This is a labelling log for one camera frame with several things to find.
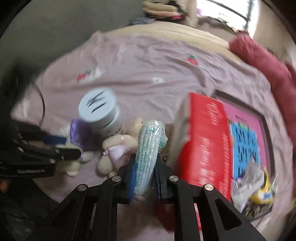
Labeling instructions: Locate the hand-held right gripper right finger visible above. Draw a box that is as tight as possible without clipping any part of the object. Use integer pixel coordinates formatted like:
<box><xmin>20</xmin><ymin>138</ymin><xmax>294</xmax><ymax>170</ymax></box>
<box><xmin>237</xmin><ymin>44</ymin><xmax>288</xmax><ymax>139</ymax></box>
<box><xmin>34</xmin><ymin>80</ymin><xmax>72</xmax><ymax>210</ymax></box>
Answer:
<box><xmin>155</xmin><ymin>158</ymin><xmax>264</xmax><ymax>241</ymax></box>

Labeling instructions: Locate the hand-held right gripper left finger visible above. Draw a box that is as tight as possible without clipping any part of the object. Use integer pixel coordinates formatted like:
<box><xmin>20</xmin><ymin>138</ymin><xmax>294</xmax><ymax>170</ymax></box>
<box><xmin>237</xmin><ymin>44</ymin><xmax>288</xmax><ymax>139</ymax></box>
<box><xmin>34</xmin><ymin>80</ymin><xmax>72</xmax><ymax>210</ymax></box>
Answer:
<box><xmin>25</xmin><ymin>153</ymin><xmax>137</xmax><ymax>241</ymax></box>

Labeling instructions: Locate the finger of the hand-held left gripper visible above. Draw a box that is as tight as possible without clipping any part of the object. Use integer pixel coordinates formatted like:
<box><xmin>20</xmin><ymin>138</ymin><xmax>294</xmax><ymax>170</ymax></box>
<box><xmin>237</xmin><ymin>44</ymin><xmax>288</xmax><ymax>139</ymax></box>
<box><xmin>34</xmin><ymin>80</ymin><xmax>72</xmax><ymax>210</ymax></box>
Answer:
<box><xmin>50</xmin><ymin>147</ymin><xmax>82</xmax><ymax>161</ymax></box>
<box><xmin>36</xmin><ymin>130</ymin><xmax>68</xmax><ymax>144</ymax></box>

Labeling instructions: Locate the cream plush toy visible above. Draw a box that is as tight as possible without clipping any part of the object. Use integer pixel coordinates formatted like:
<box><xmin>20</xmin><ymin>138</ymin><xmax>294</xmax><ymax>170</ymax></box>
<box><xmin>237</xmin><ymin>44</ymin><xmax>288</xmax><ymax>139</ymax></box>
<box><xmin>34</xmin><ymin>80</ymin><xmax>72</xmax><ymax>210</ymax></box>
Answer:
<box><xmin>55</xmin><ymin>118</ymin><xmax>142</xmax><ymax>179</ymax></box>

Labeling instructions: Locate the white tissue packet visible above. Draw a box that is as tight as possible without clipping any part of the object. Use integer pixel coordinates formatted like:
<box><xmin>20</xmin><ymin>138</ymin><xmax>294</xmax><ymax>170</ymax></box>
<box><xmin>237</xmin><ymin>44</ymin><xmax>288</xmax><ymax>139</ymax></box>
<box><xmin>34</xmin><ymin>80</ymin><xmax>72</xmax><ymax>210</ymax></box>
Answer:
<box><xmin>134</xmin><ymin>119</ymin><xmax>169</xmax><ymax>197</ymax></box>

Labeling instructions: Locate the leopard print cloth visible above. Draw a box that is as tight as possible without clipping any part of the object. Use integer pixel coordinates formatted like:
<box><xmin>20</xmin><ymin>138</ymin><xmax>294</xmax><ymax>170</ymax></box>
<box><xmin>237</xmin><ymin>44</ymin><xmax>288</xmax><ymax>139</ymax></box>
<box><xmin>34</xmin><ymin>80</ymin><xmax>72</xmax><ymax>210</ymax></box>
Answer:
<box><xmin>240</xmin><ymin>199</ymin><xmax>273</xmax><ymax>220</ymax></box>

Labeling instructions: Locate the yellow and white packet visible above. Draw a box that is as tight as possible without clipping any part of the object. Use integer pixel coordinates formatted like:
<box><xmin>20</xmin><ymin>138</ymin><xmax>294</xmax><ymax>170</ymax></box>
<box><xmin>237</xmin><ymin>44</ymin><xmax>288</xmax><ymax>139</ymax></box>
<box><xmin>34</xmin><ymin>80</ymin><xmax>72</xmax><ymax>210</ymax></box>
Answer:
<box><xmin>250</xmin><ymin>168</ymin><xmax>277</xmax><ymax>204</ymax></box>

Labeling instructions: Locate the dark brown shallow box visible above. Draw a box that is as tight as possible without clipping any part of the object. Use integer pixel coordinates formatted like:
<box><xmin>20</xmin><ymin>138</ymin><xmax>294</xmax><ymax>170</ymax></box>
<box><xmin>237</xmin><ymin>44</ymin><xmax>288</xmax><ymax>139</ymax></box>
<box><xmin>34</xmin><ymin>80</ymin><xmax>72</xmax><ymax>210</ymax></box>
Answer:
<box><xmin>213</xmin><ymin>90</ymin><xmax>281</xmax><ymax>220</ymax></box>

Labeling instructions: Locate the purple and white packet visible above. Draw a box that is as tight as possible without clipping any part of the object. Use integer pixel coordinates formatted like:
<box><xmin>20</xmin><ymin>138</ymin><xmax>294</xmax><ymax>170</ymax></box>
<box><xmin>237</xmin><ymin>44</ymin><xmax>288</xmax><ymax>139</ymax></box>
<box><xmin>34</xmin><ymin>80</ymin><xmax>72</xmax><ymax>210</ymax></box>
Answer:
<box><xmin>69</xmin><ymin>118</ymin><xmax>97</xmax><ymax>151</ymax></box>

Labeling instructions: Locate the white lidded plastic jar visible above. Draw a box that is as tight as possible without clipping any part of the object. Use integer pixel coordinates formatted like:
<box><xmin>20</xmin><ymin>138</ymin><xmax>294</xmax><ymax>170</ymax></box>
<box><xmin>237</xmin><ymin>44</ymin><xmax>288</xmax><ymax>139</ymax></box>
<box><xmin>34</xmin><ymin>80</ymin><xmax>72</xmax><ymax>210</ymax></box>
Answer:
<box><xmin>78</xmin><ymin>88</ymin><xmax>126</xmax><ymax>136</ymax></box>

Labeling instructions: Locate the red cardboard box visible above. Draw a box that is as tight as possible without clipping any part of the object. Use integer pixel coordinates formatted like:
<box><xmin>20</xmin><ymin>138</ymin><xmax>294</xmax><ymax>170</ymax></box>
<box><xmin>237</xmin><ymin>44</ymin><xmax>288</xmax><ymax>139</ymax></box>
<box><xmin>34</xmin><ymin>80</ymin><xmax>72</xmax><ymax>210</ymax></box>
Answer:
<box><xmin>156</xmin><ymin>92</ymin><xmax>234</xmax><ymax>232</ymax></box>

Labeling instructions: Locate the clear plastic packet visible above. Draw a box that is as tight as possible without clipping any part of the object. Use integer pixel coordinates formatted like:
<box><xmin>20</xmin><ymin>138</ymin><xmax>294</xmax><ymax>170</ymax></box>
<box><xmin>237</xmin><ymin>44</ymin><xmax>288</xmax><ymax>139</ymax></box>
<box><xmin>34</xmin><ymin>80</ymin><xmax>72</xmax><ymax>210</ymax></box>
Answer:
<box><xmin>231</xmin><ymin>158</ymin><xmax>265</xmax><ymax>214</ymax></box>

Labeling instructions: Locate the pink book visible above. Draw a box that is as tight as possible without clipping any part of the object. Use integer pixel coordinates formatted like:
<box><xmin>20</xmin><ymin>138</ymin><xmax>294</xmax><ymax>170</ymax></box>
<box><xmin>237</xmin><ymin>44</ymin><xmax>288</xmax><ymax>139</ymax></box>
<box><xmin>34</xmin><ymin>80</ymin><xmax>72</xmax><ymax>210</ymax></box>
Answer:
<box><xmin>223</xmin><ymin>102</ymin><xmax>269</xmax><ymax>181</ymax></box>

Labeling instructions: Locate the grey quilted headboard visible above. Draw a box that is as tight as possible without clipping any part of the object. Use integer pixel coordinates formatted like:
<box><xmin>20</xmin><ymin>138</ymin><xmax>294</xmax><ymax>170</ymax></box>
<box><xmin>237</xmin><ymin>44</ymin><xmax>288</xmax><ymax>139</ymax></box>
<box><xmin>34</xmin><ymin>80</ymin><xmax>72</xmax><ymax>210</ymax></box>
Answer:
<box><xmin>0</xmin><ymin>0</ymin><xmax>148</xmax><ymax>112</ymax></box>

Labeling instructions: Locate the pink strawberry print sheet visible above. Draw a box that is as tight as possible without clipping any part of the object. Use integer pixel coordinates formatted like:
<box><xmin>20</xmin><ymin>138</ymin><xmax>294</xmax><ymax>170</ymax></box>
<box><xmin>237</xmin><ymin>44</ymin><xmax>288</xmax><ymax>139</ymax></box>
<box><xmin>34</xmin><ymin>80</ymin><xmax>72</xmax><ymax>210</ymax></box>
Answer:
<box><xmin>10</xmin><ymin>30</ymin><xmax>294</xmax><ymax>241</ymax></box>

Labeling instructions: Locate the blue patterned cloth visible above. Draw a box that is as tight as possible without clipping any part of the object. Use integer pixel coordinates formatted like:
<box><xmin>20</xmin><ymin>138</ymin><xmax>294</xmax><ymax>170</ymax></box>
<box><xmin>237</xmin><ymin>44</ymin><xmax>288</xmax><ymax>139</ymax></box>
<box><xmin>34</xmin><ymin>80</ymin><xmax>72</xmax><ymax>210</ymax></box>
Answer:
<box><xmin>128</xmin><ymin>17</ymin><xmax>154</xmax><ymax>26</ymax></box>

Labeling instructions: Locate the beige bedspread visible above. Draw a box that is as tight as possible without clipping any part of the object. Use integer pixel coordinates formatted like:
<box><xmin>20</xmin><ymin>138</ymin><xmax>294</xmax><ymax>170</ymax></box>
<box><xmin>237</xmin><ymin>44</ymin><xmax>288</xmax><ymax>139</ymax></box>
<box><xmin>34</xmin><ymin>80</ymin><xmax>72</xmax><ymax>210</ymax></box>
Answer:
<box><xmin>120</xmin><ymin>21</ymin><xmax>234</xmax><ymax>54</ymax></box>

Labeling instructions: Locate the red quilt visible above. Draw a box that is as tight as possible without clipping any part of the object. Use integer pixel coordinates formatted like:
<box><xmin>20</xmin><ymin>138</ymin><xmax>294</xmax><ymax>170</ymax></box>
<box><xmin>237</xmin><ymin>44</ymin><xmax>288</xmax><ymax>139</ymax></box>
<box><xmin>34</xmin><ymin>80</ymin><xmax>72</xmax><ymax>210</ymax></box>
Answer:
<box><xmin>229</xmin><ymin>30</ymin><xmax>296</xmax><ymax>130</ymax></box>

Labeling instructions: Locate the stack of folded clothes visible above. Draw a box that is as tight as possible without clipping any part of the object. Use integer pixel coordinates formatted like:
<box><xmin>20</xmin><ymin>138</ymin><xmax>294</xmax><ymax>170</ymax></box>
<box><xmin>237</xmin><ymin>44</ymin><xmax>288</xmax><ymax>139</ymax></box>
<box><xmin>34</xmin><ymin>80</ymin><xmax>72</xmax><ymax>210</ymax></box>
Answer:
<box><xmin>142</xmin><ymin>0</ymin><xmax>185</xmax><ymax>20</ymax></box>

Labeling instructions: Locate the pile of loose clothes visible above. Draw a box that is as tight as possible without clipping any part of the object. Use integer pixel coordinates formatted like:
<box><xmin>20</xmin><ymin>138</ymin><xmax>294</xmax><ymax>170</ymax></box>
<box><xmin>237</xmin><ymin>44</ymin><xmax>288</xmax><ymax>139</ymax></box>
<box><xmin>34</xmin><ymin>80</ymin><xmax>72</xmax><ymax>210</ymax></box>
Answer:
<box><xmin>199</xmin><ymin>14</ymin><xmax>238</xmax><ymax>33</ymax></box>

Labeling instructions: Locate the cream curtain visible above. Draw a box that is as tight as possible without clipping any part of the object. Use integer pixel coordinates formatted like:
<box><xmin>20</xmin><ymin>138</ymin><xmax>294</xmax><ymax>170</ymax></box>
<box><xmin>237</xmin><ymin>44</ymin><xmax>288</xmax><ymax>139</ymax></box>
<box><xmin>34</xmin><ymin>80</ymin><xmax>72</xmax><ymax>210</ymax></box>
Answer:
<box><xmin>185</xmin><ymin>0</ymin><xmax>199</xmax><ymax>26</ymax></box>

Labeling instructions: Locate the window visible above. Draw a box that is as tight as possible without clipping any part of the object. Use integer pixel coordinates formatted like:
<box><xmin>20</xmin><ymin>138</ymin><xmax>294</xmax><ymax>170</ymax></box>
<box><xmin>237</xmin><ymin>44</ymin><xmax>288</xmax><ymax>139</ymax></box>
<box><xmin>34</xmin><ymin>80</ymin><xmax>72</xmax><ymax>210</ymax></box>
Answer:
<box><xmin>196</xmin><ymin>0</ymin><xmax>257</xmax><ymax>30</ymax></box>

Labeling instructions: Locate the black cord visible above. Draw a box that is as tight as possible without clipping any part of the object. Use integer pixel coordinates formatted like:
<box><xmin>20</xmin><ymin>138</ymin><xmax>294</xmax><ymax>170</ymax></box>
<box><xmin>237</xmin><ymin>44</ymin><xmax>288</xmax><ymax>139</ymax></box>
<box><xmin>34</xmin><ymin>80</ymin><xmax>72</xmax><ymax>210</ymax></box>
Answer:
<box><xmin>32</xmin><ymin>83</ymin><xmax>47</xmax><ymax>128</ymax></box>

